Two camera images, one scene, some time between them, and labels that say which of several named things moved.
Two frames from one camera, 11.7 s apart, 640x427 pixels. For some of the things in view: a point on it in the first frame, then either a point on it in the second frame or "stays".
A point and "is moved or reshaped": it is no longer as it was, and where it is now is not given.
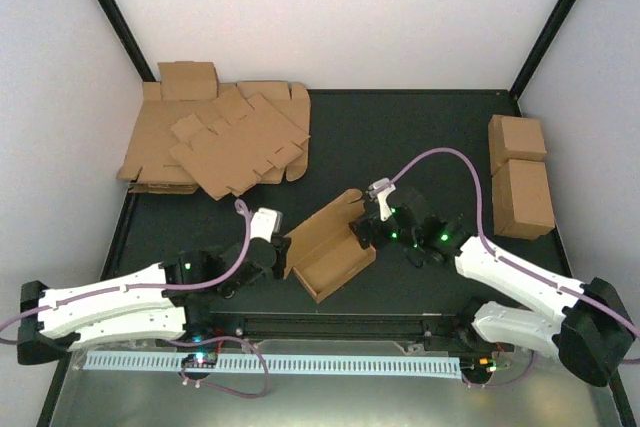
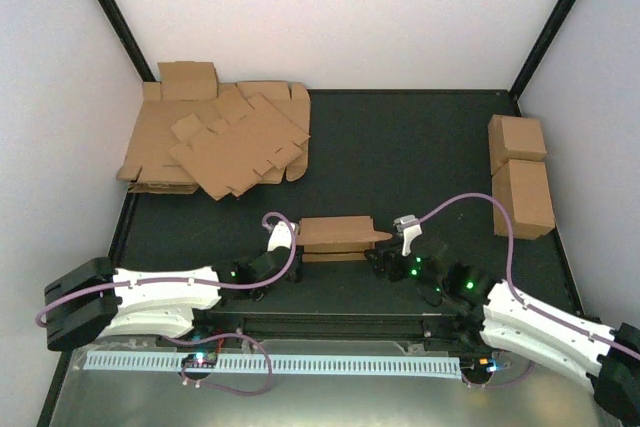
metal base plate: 553,396 stays
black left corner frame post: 113,12 stays
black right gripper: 363,233 → 384,256
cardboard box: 515,138 stays
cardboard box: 324,251 is moved or reshaped
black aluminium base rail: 332,325 stays
